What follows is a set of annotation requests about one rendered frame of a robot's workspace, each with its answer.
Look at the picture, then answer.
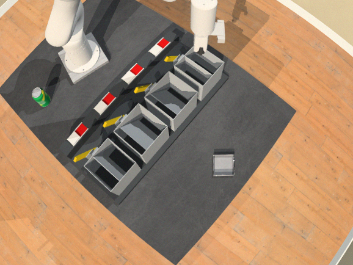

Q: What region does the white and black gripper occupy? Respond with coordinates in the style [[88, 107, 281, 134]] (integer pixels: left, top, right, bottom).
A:
[[194, 33, 209, 55]]

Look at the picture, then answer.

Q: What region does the green drink can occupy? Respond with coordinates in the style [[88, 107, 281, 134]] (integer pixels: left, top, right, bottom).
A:
[[32, 87, 51, 107]]

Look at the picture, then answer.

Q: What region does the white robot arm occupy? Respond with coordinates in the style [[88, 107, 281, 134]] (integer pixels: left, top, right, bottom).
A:
[[45, 0, 225, 73]]

